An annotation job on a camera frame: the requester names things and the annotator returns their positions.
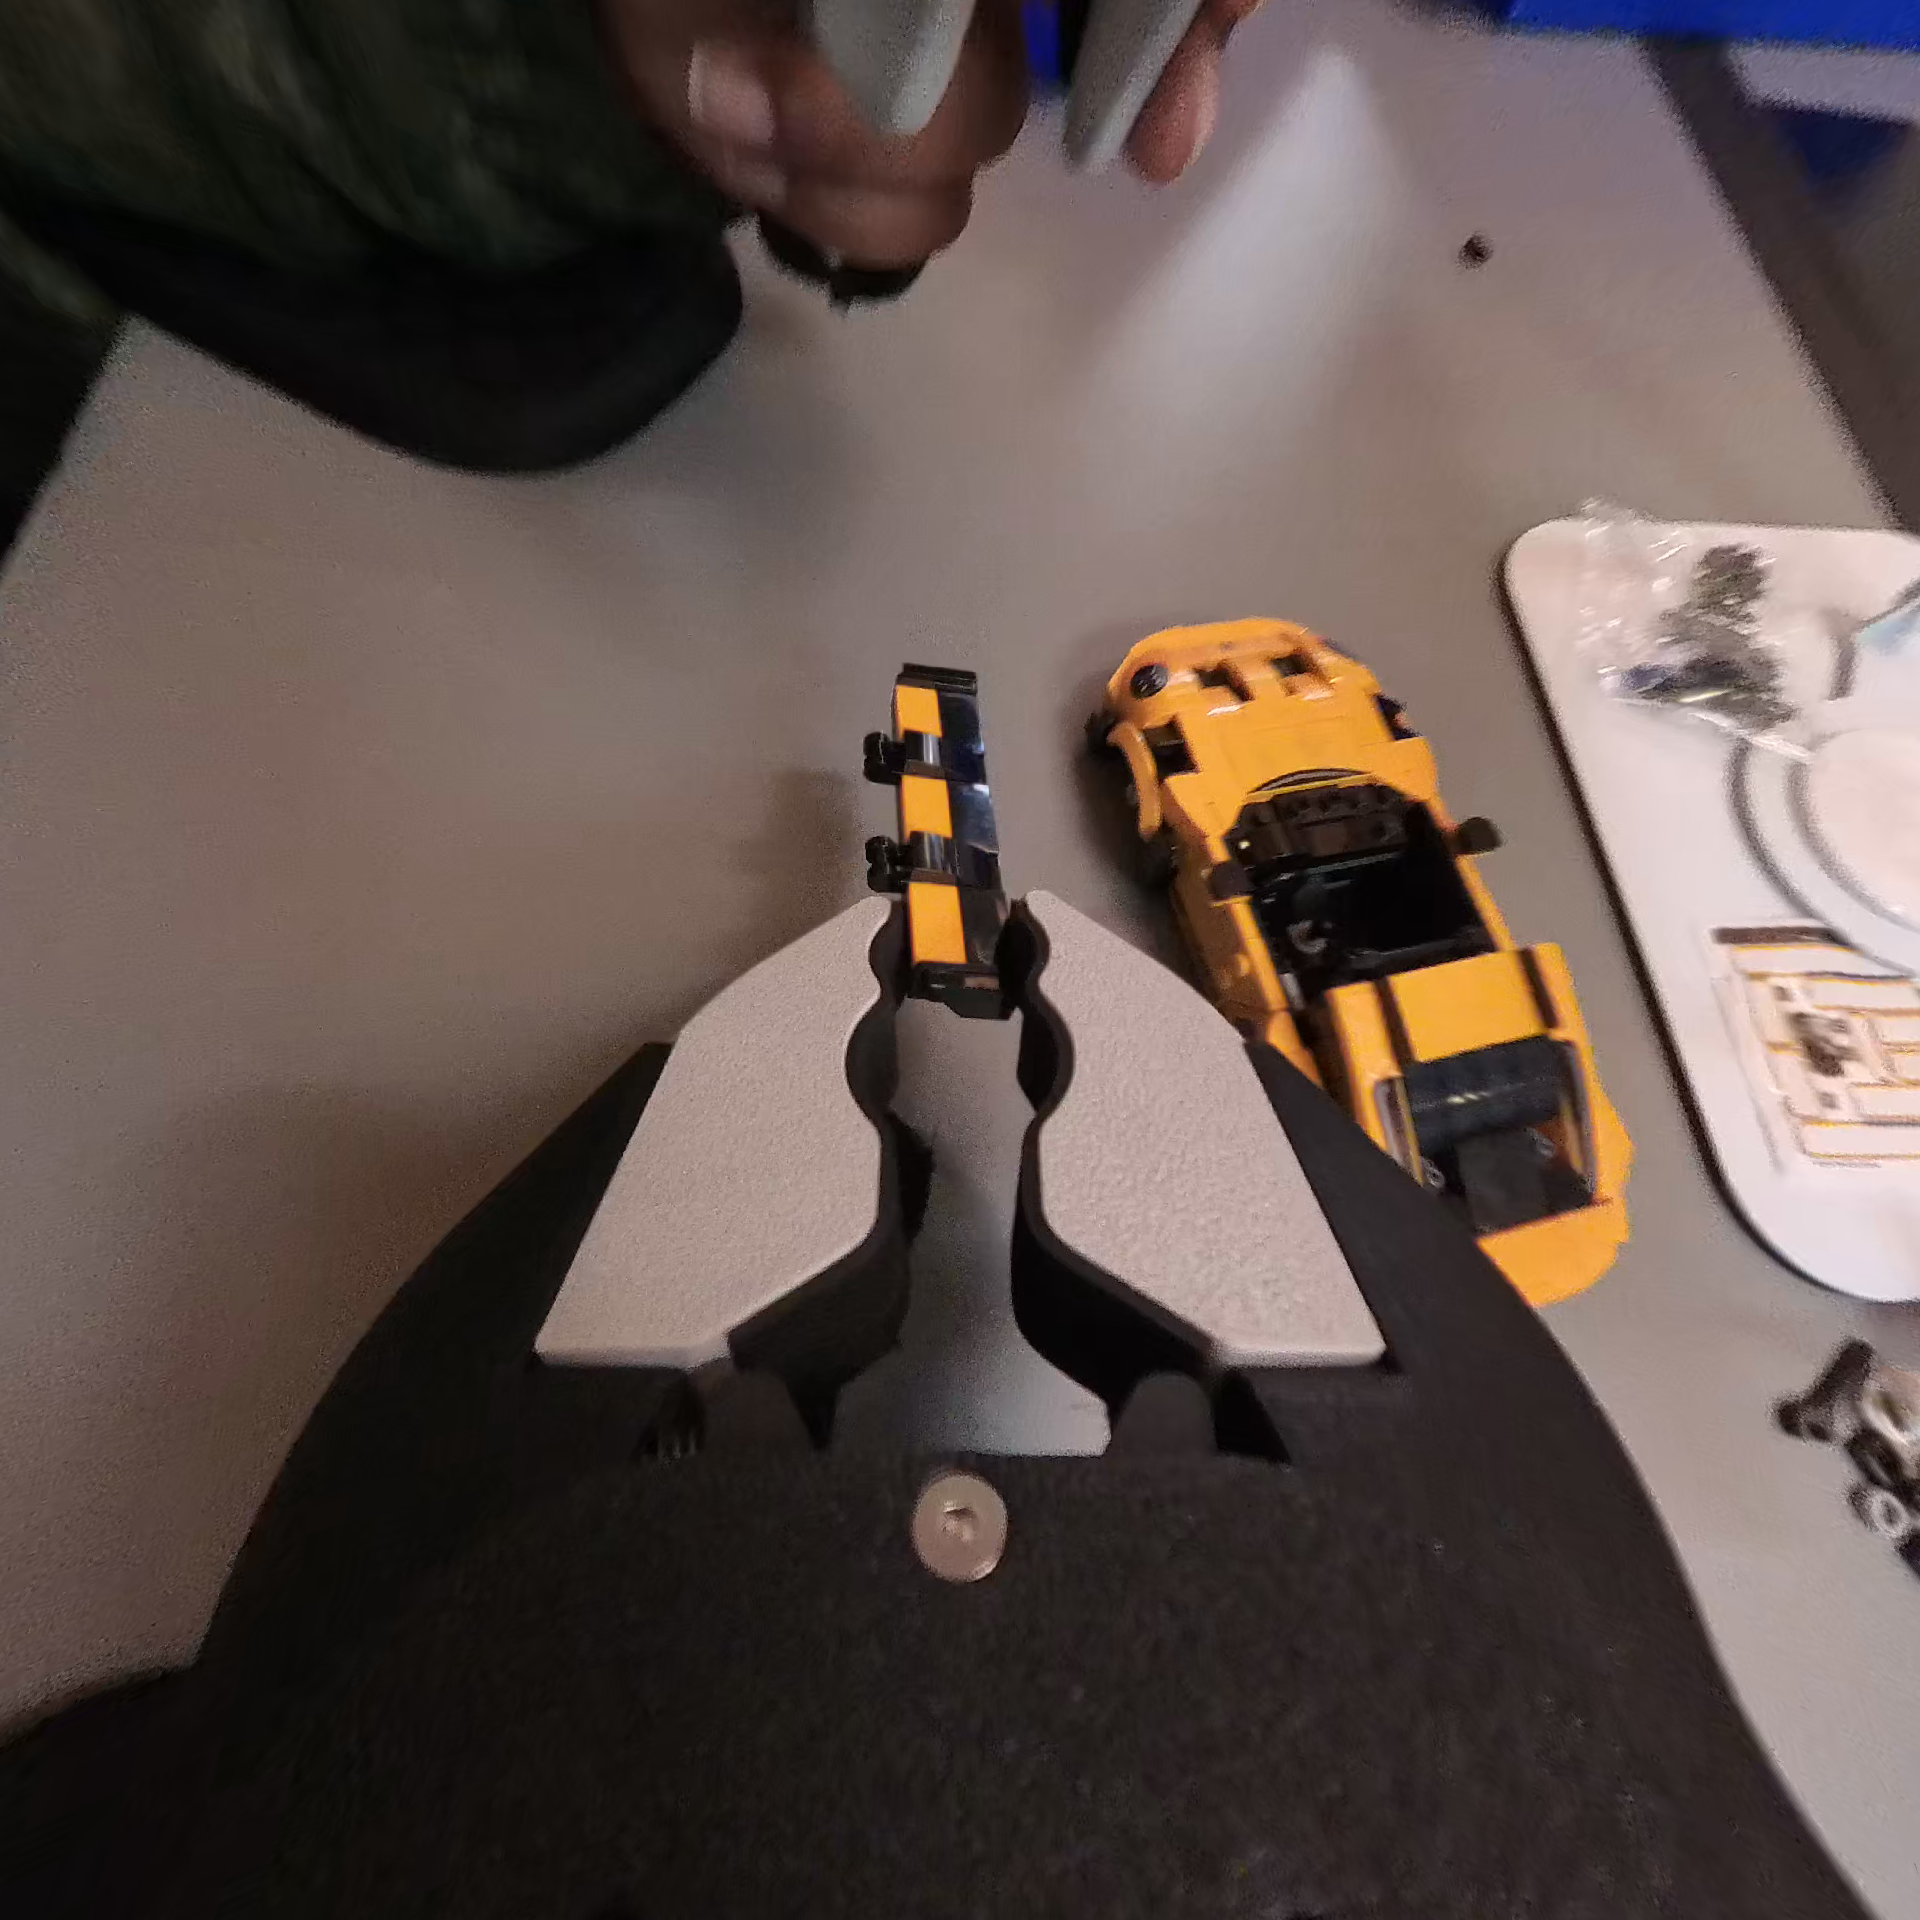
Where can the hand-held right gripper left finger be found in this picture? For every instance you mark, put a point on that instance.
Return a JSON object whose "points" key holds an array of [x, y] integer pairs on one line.
{"points": [[735, 1170]]}

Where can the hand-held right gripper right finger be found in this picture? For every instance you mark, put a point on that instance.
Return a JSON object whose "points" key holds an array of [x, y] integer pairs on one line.
{"points": [[1200, 1184]]}

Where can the black and yellow lego strip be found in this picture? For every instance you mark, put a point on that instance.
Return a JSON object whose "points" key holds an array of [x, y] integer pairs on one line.
{"points": [[939, 900]]}

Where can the yellow lego car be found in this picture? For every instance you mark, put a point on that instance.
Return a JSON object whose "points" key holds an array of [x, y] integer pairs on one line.
{"points": [[1470, 1005]]}

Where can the lego sticker sheet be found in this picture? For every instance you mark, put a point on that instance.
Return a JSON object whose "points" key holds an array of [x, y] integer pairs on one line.
{"points": [[1823, 1051]]}

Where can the black curved lego part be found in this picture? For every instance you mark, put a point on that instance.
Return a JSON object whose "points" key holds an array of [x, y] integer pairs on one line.
{"points": [[1823, 1395]]}

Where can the person's left hand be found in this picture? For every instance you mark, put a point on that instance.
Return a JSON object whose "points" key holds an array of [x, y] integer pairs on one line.
{"points": [[781, 134]]}

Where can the white book stand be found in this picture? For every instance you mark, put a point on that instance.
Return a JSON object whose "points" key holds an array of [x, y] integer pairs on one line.
{"points": [[1650, 840]]}

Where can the clear bag of small parts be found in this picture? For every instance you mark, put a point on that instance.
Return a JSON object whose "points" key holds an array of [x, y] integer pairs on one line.
{"points": [[1695, 630]]}

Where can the stacked blue plastic bins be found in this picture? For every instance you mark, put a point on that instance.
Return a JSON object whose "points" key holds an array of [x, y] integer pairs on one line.
{"points": [[1725, 12]]}

